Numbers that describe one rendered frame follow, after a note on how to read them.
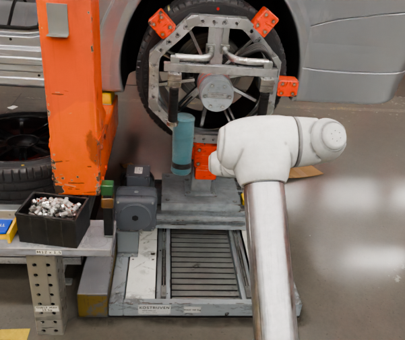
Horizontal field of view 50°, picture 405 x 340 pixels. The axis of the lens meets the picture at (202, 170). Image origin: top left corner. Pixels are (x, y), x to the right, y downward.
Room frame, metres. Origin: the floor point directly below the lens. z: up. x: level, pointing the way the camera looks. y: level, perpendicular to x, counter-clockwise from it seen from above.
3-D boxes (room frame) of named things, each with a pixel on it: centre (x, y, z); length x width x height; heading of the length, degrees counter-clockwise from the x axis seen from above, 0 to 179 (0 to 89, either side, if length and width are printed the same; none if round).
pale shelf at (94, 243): (1.18, 0.50, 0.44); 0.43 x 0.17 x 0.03; 96
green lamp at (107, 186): (1.20, 0.31, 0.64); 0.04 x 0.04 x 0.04; 6
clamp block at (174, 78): (1.55, 0.13, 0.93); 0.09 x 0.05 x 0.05; 6
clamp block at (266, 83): (1.59, -0.21, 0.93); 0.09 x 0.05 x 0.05; 6
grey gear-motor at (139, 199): (1.70, 0.29, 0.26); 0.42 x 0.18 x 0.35; 6
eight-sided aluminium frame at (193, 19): (1.78, -0.01, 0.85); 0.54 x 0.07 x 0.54; 96
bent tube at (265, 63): (1.67, -0.13, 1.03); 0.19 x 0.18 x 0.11; 6
